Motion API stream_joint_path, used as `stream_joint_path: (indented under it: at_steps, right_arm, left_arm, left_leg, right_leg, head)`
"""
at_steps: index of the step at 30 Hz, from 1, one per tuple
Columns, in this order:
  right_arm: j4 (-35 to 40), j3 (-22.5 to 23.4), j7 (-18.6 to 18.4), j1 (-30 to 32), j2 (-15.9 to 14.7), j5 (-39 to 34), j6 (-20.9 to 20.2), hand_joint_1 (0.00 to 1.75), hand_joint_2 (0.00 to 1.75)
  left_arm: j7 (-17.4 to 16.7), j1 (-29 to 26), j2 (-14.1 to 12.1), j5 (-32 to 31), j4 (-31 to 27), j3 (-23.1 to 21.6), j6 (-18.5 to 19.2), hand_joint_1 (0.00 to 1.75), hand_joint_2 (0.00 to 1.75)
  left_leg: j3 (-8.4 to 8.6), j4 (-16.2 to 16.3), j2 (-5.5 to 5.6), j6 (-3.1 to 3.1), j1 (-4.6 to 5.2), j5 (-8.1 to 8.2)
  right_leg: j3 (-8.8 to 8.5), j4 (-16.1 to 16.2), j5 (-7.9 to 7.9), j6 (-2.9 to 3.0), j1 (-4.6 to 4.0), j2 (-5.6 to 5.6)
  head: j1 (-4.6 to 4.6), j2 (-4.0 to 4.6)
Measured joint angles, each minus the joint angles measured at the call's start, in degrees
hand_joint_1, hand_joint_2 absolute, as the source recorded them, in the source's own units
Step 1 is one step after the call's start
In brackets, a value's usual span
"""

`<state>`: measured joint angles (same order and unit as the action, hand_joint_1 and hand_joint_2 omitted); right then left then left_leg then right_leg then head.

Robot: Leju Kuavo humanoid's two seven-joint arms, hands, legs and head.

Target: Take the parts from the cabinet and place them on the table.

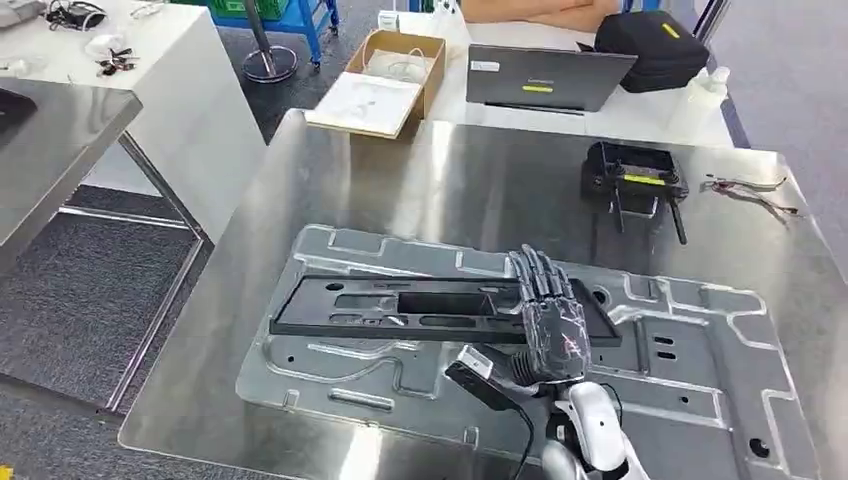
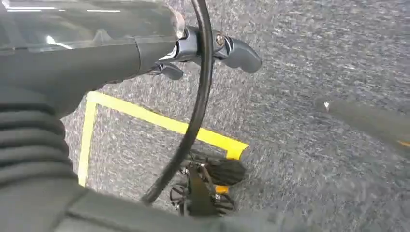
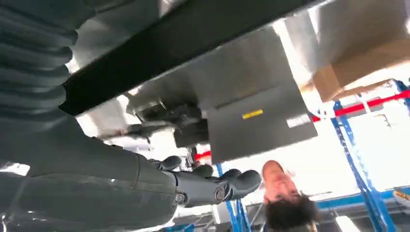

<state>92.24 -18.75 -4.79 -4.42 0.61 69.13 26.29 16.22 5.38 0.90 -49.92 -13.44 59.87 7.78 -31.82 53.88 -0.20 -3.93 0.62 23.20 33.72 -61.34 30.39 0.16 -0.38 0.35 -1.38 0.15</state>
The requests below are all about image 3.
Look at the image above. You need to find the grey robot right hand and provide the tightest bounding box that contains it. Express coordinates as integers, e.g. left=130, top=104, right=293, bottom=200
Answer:
left=0, top=116, right=263, bottom=232

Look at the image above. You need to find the small blue metal shelf rack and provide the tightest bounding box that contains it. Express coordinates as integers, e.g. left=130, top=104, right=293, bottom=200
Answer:
left=161, top=163, right=254, bottom=232

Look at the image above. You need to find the grey panel with yellow label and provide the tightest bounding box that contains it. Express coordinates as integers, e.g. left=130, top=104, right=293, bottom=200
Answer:
left=126, top=25, right=318, bottom=164

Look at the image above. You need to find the person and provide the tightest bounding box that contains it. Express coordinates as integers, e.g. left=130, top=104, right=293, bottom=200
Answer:
left=261, top=160, right=322, bottom=232

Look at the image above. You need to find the large blue metal shelf rack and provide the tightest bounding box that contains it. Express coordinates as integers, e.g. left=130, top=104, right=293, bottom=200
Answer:
left=315, top=78, right=410, bottom=232

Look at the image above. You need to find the brown cardboard box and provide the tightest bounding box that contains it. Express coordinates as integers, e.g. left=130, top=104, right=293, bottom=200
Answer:
left=312, top=38, right=410, bottom=103

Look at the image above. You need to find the red barrier stripe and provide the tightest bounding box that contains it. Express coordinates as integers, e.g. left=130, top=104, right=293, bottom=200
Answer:
left=194, top=90, right=410, bottom=161

